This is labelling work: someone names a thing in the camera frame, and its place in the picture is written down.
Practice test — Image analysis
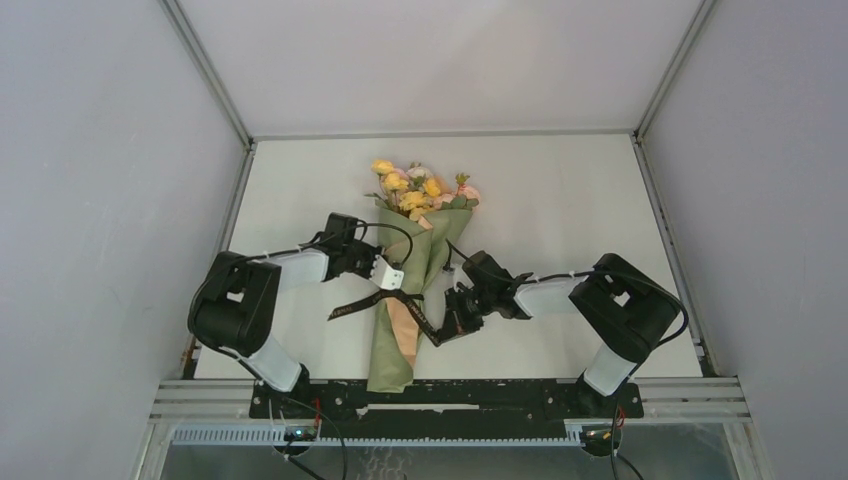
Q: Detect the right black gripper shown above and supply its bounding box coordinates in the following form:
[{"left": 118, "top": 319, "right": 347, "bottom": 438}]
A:
[{"left": 438, "top": 286, "right": 495, "bottom": 343}]

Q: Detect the yellow flower stem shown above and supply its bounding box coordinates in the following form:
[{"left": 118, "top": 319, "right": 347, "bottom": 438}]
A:
[{"left": 365, "top": 158, "right": 440, "bottom": 222}]

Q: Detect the black ribbon strap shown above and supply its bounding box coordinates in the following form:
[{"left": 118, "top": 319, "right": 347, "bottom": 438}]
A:
[{"left": 327, "top": 288, "right": 444, "bottom": 348}]

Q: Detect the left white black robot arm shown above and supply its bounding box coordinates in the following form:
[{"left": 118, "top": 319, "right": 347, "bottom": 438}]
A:
[{"left": 187, "top": 213, "right": 403, "bottom": 417}]

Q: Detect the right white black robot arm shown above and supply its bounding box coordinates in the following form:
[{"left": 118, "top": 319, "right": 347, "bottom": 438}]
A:
[{"left": 420, "top": 251, "right": 689, "bottom": 416}]

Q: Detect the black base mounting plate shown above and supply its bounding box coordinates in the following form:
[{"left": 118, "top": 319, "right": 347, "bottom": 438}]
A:
[{"left": 248, "top": 379, "right": 645, "bottom": 442}]

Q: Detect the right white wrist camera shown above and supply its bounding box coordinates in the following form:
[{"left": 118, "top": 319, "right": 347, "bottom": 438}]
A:
[{"left": 442, "top": 263, "right": 462, "bottom": 287}]

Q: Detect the aluminium frame rail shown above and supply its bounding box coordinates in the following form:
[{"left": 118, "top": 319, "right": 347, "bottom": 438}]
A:
[{"left": 151, "top": 378, "right": 752, "bottom": 423}]

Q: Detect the white slotted cable duct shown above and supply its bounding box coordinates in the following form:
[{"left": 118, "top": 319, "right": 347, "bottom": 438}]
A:
[{"left": 171, "top": 424, "right": 611, "bottom": 447}]

